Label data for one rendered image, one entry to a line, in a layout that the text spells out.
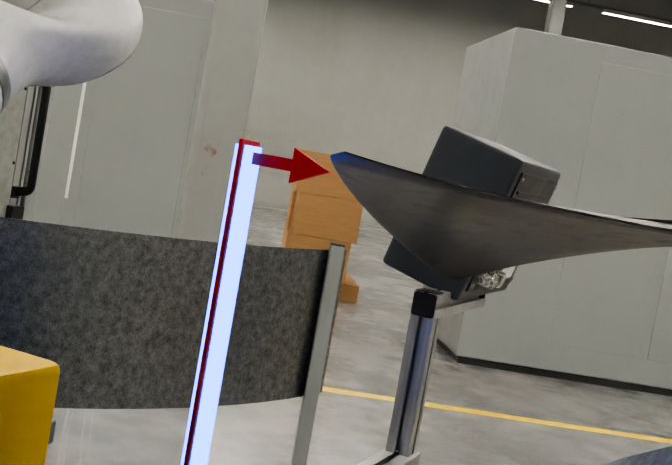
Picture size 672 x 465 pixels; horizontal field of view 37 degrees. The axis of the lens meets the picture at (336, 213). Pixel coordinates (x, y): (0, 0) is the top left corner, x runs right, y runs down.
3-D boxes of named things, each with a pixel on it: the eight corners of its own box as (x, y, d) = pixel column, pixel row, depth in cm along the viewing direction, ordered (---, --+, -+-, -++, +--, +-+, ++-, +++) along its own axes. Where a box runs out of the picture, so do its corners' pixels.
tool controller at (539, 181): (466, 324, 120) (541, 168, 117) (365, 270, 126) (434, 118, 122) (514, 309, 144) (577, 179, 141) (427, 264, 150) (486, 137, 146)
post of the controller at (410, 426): (408, 458, 117) (438, 294, 116) (384, 451, 118) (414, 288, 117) (416, 453, 120) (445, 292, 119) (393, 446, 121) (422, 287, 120)
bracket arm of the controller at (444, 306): (433, 320, 116) (438, 294, 116) (409, 314, 117) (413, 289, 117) (484, 306, 138) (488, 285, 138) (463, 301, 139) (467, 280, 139)
